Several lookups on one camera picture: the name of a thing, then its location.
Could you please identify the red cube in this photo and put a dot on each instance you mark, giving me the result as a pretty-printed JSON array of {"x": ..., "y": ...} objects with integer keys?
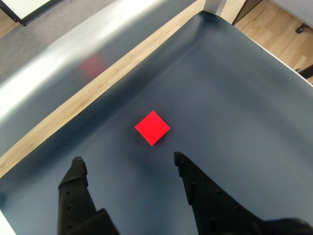
[{"x": 152, "y": 128}]

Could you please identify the white board with black frame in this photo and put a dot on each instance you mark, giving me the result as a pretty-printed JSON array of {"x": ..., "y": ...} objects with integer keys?
[{"x": 27, "y": 7}]

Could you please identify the black caster wheel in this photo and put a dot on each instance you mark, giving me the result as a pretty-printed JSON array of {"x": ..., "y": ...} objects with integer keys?
[{"x": 302, "y": 28}]

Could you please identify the dark blue-grey table mat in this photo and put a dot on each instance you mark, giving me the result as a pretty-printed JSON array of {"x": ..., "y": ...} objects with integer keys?
[{"x": 220, "y": 98}]

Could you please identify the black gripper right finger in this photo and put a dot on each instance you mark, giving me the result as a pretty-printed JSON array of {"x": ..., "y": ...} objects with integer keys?
[{"x": 210, "y": 205}]

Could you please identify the aluminium frame rail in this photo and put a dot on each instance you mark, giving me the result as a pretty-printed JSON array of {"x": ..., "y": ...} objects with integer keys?
[{"x": 61, "y": 56}]

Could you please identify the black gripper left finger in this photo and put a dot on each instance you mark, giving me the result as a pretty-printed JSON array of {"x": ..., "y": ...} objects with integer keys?
[{"x": 73, "y": 195}]

